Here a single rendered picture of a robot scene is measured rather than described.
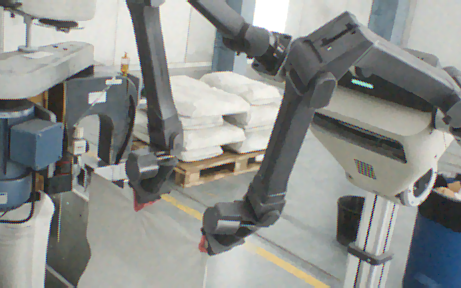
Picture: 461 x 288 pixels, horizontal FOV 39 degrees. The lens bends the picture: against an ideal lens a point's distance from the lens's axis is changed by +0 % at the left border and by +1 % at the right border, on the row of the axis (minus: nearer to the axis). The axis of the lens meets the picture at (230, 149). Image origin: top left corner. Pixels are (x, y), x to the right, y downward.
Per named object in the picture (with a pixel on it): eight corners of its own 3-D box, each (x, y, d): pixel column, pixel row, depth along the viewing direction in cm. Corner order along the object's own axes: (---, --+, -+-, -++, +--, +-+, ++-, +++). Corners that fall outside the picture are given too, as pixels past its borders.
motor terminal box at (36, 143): (63, 169, 153) (65, 122, 150) (36, 182, 144) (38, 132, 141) (33, 161, 155) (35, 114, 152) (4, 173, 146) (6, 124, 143)
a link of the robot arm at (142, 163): (185, 132, 157) (162, 123, 162) (147, 138, 148) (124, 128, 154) (180, 179, 160) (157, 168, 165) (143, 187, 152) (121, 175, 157)
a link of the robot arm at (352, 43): (362, 33, 100) (334, -7, 105) (302, 93, 106) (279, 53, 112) (493, 105, 130) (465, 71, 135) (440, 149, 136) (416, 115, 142)
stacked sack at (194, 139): (247, 144, 501) (250, 126, 496) (185, 157, 453) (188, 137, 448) (209, 128, 527) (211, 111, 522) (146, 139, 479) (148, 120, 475)
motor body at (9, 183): (42, 208, 156) (47, 108, 149) (-20, 221, 146) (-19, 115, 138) (11, 185, 166) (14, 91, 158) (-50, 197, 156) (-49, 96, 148)
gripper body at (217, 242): (198, 228, 146) (217, 217, 140) (230, 219, 153) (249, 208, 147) (208, 255, 144) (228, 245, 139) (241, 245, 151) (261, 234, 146)
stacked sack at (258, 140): (295, 148, 547) (298, 131, 542) (240, 160, 500) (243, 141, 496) (258, 133, 574) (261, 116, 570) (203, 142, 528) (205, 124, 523)
